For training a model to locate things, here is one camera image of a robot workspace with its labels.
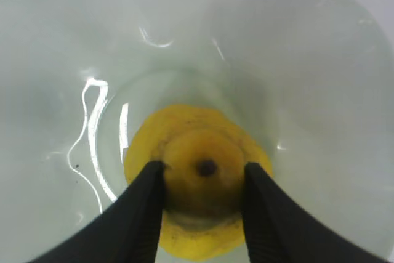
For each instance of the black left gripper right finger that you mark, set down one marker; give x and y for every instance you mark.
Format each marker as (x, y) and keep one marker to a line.
(277, 229)

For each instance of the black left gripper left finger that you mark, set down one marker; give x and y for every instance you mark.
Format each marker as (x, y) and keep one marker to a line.
(127, 231)

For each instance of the yellow pear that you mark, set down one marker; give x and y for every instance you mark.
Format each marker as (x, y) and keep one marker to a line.
(204, 155)

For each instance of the pale green wavy glass plate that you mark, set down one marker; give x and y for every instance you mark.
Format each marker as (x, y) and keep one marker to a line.
(310, 80)

